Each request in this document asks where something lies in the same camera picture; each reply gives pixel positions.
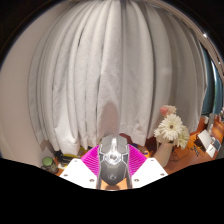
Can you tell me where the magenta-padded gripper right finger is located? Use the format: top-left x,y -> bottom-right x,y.
126,144 -> 169,190

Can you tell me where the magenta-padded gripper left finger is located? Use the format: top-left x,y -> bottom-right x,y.
59,144 -> 103,190

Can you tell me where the dark grey computer mouse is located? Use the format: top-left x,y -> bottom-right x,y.
97,134 -> 130,186

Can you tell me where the white ceramic jug vase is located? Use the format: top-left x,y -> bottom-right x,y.
153,141 -> 175,168

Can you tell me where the dark mug with green inside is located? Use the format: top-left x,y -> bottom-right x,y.
40,156 -> 60,175

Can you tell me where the flat white box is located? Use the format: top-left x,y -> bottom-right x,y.
206,139 -> 222,159

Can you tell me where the white pleated curtain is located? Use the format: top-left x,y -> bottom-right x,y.
27,0 -> 209,156

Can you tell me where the black cable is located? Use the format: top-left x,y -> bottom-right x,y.
171,146 -> 191,163

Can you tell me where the window with dark frame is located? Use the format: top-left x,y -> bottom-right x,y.
199,43 -> 224,116

